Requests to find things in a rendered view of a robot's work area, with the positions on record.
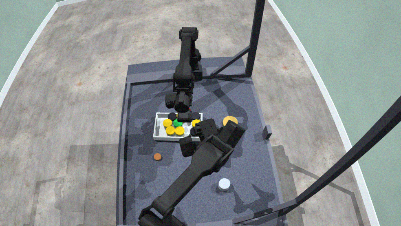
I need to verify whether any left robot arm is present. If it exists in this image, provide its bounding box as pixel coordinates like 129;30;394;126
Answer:
138;118;245;226

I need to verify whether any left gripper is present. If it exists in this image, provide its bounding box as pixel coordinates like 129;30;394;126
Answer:
179;126;224;157

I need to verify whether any orange round disc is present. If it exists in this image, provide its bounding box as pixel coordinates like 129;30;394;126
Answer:
154;153;161;161

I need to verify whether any white tray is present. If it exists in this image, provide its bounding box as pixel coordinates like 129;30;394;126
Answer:
153;113;203;141

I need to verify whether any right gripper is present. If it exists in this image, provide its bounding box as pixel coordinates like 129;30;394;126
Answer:
177;90;193;123

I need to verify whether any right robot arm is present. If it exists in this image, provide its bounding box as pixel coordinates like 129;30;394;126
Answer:
165;27;201;113

